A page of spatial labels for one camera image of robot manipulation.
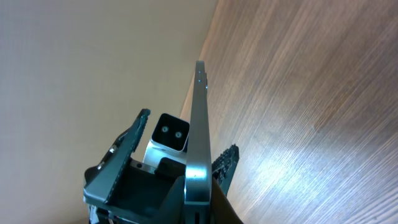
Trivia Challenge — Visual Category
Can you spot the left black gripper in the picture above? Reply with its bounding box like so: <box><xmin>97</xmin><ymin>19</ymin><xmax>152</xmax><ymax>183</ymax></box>
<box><xmin>86</xmin><ymin>158</ymin><xmax>186</xmax><ymax>223</ymax></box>

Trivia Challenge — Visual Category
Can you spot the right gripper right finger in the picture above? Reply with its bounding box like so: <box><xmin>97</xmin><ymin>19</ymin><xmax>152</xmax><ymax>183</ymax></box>
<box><xmin>211</xmin><ymin>144</ymin><xmax>239</xmax><ymax>195</ymax></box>

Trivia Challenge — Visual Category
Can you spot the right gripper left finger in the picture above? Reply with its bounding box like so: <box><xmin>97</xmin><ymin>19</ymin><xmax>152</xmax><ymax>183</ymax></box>
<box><xmin>83</xmin><ymin>108</ymin><xmax>150</xmax><ymax>204</ymax></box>

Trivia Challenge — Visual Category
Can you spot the blue screen smartphone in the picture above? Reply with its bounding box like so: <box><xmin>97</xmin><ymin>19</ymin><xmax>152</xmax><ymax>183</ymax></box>
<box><xmin>184</xmin><ymin>61</ymin><xmax>212</xmax><ymax>224</ymax></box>

